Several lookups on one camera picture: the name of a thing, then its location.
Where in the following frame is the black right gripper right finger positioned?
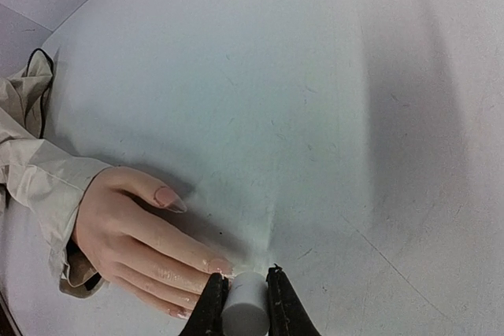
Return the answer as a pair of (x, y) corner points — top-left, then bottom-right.
(266, 265), (321, 336)

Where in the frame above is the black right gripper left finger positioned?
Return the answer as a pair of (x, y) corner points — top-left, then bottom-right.
(179, 273), (230, 336)

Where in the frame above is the white nail polish cap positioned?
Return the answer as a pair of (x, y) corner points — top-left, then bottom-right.
(221, 271), (270, 336)

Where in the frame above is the mannequin hand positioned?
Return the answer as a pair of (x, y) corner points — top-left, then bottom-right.
(72, 167), (232, 318)

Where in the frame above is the beige zip jacket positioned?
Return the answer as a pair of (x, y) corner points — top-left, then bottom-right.
(1, 49), (109, 298)

